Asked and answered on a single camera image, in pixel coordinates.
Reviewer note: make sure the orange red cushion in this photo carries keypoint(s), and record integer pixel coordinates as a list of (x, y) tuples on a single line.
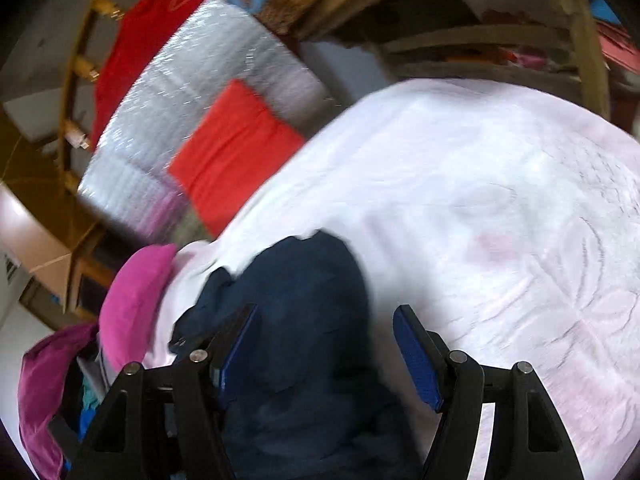
[(237, 147)]

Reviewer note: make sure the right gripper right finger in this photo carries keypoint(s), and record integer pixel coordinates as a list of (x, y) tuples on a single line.
[(528, 438)]

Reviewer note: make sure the silver foil insulation panel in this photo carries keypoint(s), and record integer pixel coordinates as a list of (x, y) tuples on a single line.
[(126, 183)]

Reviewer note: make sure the wooden stair railing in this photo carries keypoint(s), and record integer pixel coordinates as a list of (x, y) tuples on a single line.
[(80, 69)]

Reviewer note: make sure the bright blue garment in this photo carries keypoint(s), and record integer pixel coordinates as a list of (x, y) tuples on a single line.
[(75, 424)]

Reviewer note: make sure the pink white bed blanket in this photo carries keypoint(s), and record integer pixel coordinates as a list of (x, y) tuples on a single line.
[(506, 218)]

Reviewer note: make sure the wooden side table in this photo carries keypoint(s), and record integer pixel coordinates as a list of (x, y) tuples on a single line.
[(555, 46)]

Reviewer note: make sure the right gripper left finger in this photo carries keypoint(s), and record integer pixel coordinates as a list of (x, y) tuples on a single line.
[(156, 423)]

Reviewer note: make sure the navy blue jacket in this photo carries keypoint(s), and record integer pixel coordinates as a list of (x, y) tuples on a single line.
[(314, 405)]

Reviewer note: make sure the maroon purple garment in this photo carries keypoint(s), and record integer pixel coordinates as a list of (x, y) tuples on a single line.
[(40, 394)]

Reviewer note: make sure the magenta pink pillow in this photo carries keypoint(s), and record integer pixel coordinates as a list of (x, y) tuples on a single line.
[(128, 314)]

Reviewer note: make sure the red cloth on railing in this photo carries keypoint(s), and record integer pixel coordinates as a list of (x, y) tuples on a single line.
[(143, 31)]

